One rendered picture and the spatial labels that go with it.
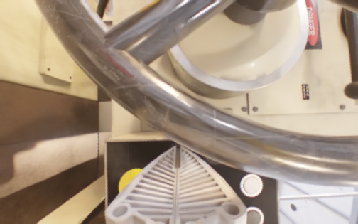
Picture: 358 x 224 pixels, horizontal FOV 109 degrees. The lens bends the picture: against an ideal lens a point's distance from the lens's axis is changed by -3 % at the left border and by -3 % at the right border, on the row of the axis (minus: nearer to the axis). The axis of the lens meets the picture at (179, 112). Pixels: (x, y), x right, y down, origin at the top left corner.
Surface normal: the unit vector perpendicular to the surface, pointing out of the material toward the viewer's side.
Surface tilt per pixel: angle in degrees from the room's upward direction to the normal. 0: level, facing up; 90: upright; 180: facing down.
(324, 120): 90
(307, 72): 90
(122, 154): 90
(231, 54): 98
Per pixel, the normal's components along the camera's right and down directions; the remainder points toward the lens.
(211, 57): -0.26, 0.39
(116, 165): -0.01, -0.05
